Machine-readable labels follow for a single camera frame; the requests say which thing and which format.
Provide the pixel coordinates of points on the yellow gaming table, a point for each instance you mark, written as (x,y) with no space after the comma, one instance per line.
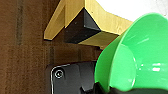
(96,20)

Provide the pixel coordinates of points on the green plate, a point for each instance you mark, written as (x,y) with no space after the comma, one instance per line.
(140,50)

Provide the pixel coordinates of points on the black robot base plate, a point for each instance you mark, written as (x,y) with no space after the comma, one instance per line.
(73,78)

